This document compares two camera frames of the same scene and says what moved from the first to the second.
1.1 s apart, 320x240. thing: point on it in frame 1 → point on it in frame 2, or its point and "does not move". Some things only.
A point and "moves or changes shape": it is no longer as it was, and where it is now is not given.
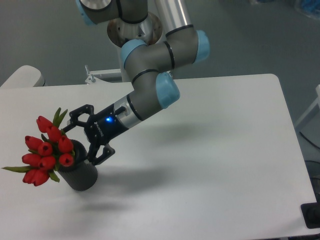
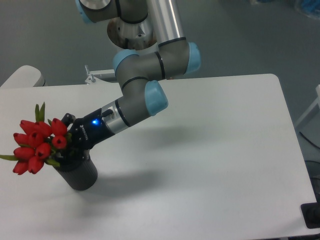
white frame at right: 317,88 does not move
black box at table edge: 311,212 does not move
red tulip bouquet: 48,154 moves or changes shape
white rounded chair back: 26,76 does not move
